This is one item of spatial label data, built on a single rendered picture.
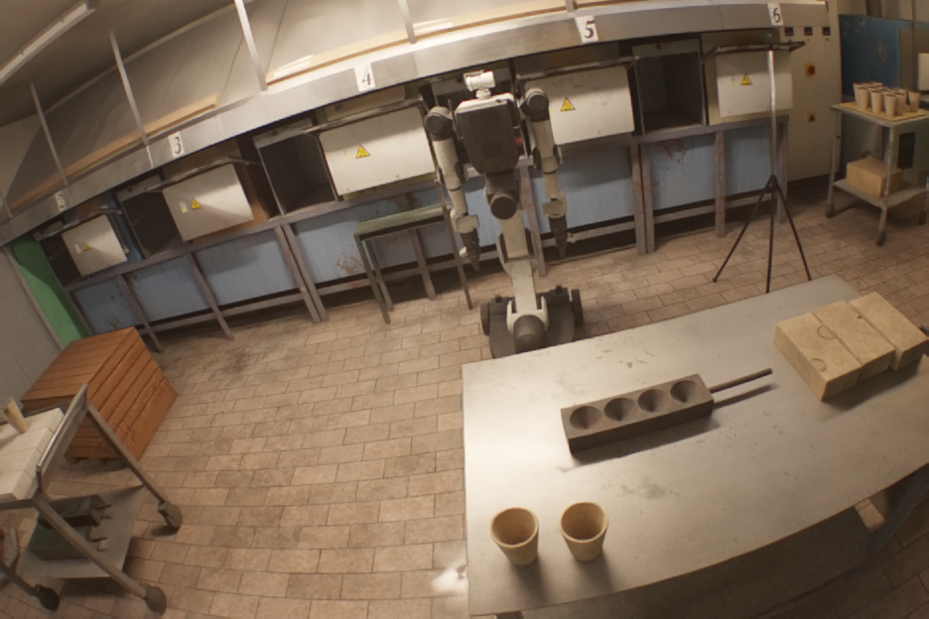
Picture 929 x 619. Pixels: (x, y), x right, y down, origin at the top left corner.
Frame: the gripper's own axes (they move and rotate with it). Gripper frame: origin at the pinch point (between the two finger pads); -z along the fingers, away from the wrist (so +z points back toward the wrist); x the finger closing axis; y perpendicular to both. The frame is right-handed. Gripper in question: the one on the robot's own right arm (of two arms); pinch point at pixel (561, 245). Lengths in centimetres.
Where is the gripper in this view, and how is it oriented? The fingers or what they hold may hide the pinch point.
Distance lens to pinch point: 240.3
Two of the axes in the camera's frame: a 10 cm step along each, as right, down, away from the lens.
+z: -2.4, -7.4, -6.3
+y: -9.7, 1.5, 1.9
